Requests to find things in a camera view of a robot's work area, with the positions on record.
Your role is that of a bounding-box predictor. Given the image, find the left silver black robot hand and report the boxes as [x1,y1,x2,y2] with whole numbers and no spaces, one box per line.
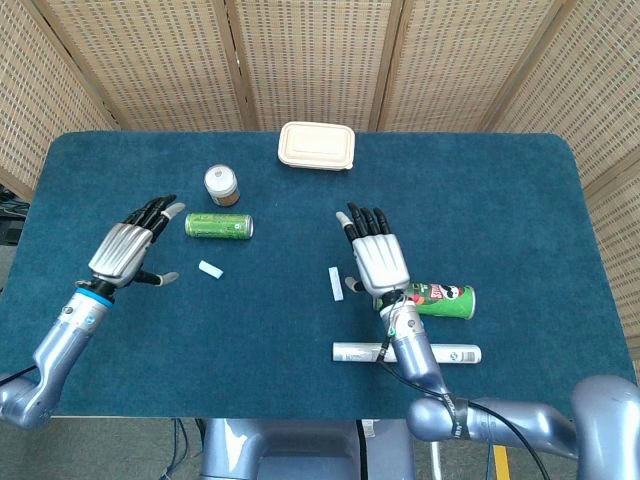
[87,194,187,289]

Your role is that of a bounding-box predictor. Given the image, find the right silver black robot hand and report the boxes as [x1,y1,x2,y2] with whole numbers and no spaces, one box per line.
[335,201,412,296]

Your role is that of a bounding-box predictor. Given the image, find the green Pringles can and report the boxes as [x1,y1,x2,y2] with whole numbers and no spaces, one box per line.
[373,282,477,320]

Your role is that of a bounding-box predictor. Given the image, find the green drink can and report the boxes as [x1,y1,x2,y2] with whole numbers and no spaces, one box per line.
[184,212,255,240]

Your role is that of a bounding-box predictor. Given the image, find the dark background equipment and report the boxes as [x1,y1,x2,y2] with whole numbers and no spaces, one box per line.
[0,184,29,246]

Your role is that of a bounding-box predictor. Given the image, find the white printed tube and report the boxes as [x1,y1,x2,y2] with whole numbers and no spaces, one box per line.
[331,341,483,365]

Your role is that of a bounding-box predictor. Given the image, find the white-lidded spice jar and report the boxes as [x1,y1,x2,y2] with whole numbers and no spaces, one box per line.
[203,164,241,207]

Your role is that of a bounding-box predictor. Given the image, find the cream lidded lunch box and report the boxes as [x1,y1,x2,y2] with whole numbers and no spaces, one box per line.
[277,120,357,173]

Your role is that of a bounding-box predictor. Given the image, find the blue felt table mat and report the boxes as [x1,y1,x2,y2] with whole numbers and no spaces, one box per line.
[0,130,639,420]

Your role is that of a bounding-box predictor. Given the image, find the blue-grey robot torso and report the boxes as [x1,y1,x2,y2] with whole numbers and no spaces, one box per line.
[199,418,416,480]

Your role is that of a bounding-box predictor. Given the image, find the bamboo folding screen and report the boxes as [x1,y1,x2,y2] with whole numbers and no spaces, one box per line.
[0,0,640,361]

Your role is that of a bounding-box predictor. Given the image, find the yellow floor tape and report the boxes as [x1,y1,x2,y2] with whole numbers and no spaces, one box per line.
[492,444,511,480]

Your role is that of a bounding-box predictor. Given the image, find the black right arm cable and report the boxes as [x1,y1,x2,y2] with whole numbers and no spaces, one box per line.
[375,294,551,480]

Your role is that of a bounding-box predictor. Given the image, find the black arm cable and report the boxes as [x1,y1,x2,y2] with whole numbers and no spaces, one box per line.
[375,294,551,480]
[0,364,39,387]

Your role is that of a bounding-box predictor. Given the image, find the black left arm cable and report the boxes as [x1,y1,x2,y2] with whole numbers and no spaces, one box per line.
[0,364,39,387]

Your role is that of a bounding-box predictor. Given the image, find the black velcro cable strap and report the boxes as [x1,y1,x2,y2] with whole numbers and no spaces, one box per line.
[442,392,474,442]

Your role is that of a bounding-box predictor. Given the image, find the blue floor cables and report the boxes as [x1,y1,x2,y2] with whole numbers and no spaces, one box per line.
[163,418,202,480]

